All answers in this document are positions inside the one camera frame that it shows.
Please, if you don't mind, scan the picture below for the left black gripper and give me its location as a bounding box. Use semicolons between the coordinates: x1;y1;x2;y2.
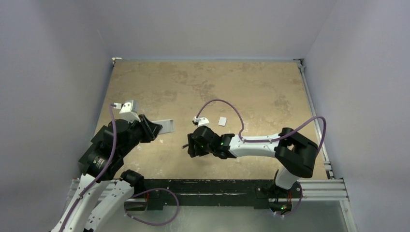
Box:
119;113;161;156

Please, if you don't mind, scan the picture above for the white battery cover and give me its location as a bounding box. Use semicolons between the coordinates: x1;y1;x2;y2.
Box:
218;116;227;127

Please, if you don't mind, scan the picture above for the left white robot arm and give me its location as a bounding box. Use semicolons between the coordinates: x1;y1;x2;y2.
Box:
52;115;163;232

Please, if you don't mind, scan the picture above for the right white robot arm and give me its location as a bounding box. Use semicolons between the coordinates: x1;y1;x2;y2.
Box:
187;126;319;197

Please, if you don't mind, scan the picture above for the black box with blue tool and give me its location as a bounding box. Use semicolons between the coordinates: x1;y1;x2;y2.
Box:
78;126;110;177

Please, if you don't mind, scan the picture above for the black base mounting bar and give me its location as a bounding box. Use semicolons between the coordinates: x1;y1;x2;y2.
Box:
123;170;303;212

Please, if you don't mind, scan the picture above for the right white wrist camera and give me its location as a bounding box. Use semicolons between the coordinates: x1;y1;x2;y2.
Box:
192;116;210;127

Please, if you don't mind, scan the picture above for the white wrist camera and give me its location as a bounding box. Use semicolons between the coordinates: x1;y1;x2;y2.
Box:
119;100;141;123
192;116;210;127

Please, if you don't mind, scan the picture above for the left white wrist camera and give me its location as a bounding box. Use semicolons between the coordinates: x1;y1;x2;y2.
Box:
119;100;141;123

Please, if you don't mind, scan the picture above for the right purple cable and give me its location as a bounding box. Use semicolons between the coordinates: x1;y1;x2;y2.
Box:
196;99;327;156

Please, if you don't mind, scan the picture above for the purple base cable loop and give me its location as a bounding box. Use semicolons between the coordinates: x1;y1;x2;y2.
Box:
123;188;179;227

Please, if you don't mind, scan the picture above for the aluminium frame rail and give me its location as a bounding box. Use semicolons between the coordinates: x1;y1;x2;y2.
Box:
294;59;358;232

